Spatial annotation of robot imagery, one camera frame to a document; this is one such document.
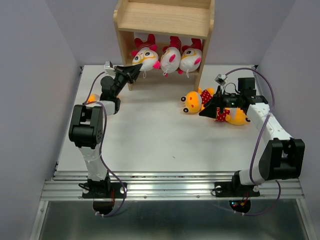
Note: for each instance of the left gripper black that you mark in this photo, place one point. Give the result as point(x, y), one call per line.
point(130, 73)

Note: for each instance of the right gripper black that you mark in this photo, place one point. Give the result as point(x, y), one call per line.
point(210, 110)

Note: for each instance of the white pink plush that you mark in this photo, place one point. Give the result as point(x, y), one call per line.
point(191, 57)
point(146, 54)
point(171, 56)

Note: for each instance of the orange plush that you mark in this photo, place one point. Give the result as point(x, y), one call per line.
point(234, 116)
point(93, 98)

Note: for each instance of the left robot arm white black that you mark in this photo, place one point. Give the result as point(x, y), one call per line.
point(88, 126)

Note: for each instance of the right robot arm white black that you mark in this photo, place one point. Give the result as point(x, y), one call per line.
point(282, 158)

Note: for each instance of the wooden shelf unit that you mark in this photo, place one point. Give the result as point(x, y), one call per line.
point(182, 18)

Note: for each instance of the orange plush facing up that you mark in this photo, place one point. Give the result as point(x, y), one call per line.
point(194, 101)

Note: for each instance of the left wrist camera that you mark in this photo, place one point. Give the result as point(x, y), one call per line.
point(109, 68)

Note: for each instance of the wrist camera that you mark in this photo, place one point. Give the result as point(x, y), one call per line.
point(221, 79)
point(109, 68)

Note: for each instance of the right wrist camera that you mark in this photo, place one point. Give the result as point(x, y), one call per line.
point(221, 79)

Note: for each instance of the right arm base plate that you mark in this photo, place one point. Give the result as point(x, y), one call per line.
point(226, 189)

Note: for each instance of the aluminium mounting rail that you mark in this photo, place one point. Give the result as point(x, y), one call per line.
point(161, 186)

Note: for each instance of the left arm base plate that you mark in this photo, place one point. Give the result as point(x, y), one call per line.
point(115, 191)

